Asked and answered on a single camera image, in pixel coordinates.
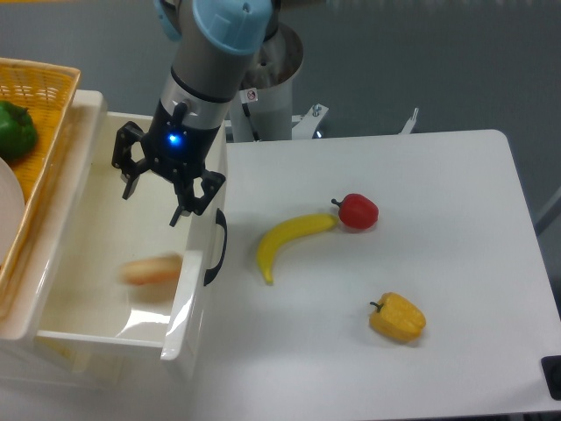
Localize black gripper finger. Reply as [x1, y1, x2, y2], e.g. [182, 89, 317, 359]
[169, 169, 226, 227]
[111, 121, 150, 200]

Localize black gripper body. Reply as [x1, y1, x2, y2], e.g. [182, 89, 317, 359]
[138, 103, 218, 185]

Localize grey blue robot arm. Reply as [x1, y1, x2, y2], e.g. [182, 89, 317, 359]
[111, 1, 275, 225]

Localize yellow banana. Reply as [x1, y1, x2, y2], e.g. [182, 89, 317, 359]
[256, 213, 338, 285]

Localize yellow woven basket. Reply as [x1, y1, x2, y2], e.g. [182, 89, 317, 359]
[1, 58, 81, 318]

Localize green bell pepper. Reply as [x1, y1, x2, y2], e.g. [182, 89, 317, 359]
[1, 101, 39, 161]

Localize white plate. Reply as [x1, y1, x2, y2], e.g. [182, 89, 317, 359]
[0, 160, 25, 265]

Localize white open drawer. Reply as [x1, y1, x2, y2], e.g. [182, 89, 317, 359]
[38, 113, 225, 381]

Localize red bell pepper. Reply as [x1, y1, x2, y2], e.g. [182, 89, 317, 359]
[330, 193, 380, 231]

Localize white drawer cabinet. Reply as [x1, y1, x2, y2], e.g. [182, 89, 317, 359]
[1, 90, 123, 388]

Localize yellow bell pepper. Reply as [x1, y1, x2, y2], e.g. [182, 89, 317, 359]
[369, 292, 426, 343]

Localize black corner object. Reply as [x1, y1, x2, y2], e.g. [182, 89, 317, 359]
[541, 355, 561, 401]

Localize black drawer handle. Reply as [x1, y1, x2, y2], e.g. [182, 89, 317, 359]
[203, 208, 228, 286]

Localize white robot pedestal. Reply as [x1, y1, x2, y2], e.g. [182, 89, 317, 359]
[229, 23, 303, 142]

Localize white metal base bracket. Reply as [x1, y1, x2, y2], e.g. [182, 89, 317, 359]
[292, 103, 330, 140]

